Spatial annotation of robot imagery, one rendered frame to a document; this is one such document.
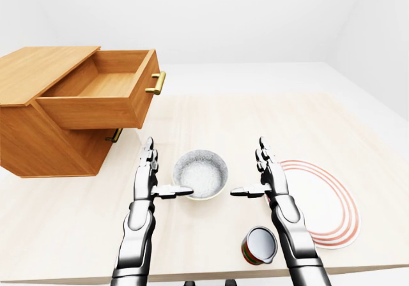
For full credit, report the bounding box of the silver and black right hand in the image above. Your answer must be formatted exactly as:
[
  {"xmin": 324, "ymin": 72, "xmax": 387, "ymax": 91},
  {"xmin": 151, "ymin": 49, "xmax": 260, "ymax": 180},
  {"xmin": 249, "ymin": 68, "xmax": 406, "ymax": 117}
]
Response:
[{"xmin": 229, "ymin": 136, "xmax": 291, "ymax": 204}]

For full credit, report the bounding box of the silver and black left hand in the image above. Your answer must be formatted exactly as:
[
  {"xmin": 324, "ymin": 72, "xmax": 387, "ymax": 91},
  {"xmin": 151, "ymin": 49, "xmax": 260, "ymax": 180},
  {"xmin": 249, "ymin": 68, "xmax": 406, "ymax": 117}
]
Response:
[{"xmin": 133, "ymin": 136, "xmax": 194, "ymax": 203}]

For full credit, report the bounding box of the grey patterned bowl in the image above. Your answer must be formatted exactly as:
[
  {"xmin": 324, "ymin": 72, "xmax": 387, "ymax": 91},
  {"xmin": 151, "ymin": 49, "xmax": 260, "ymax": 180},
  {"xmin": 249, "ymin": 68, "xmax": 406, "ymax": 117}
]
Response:
[{"xmin": 173, "ymin": 149, "xmax": 229, "ymax": 202}]

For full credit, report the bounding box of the wooden cabinet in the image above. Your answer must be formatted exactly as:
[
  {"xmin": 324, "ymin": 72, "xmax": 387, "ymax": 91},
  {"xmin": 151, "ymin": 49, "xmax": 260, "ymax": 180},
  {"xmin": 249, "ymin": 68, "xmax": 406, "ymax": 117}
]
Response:
[{"xmin": 0, "ymin": 45, "xmax": 123, "ymax": 179}]

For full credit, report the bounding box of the white plate with red rings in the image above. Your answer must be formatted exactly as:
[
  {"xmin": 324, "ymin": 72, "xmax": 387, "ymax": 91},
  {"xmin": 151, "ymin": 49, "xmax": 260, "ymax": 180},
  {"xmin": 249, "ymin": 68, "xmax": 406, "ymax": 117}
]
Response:
[{"xmin": 264, "ymin": 160, "xmax": 361, "ymax": 250}]

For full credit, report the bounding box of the closed wooden drawer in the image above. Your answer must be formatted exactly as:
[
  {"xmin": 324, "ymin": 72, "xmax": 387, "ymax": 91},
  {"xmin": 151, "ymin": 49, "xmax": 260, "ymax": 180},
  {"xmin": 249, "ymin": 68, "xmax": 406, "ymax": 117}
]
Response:
[{"xmin": 62, "ymin": 127, "xmax": 123, "ymax": 176}]

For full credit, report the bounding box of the red and green tin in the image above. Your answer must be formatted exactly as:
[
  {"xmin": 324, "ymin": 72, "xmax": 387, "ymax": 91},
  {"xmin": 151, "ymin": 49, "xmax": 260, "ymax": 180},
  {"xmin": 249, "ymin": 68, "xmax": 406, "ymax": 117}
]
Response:
[{"xmin": 241, "ymin": 225, "xmax": 278, "ymax": 266}]

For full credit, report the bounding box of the open wooden drawer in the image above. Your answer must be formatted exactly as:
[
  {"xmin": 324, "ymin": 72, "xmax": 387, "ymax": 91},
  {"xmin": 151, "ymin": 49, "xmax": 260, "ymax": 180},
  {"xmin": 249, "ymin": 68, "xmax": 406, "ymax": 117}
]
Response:
[{"xmin": 35, "ymin": 49, "xmax": 161, "ymax": 130}]

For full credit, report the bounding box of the brass drawer handle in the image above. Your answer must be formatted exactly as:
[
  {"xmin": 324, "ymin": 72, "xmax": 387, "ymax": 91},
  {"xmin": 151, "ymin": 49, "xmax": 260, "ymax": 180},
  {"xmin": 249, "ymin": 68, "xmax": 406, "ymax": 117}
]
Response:
[
  {"xmin": 144, "ymin": 71, "xmax": 167, "ymax": 96},
  {"xmin": 105, "ymin": 128, "xmax": 124, "ymax": 144}
]

